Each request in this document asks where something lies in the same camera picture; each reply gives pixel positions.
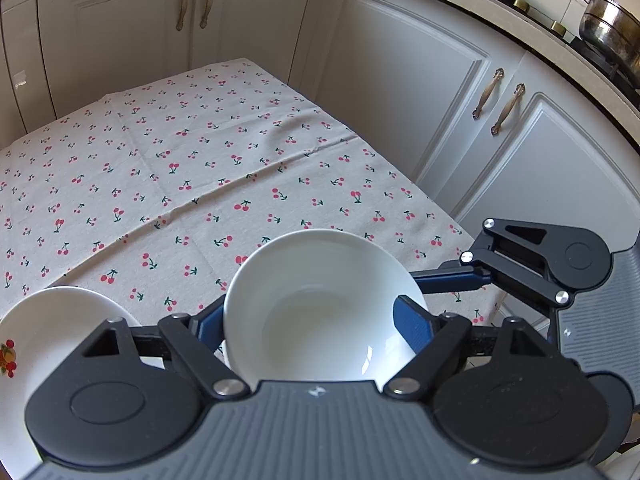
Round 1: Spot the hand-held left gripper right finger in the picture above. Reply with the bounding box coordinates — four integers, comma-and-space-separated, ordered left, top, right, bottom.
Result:
382, 295, 572, 401

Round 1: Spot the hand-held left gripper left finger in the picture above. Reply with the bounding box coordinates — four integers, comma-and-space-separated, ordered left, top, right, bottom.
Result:
79, 295, 252, 402

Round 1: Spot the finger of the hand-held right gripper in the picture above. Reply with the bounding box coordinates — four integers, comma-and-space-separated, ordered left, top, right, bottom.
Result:
410, 217, 572, 307

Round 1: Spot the white bowl faint flower print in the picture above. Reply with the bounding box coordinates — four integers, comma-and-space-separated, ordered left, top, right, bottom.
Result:
222, 228, 430, 383

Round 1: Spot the white fruit print plate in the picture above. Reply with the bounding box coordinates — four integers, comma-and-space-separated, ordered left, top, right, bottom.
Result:
0, 286, 168, 478

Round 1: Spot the cherry print tablecloth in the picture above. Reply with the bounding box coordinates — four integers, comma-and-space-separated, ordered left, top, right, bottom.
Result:
0, 57, 506, 376

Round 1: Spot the black gas stove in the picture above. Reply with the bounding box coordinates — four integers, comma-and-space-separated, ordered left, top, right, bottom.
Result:
510, 0, 640, 96

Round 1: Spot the stainless steel pot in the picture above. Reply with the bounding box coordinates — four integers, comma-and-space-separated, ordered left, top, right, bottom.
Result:
577, 0, 640, 75

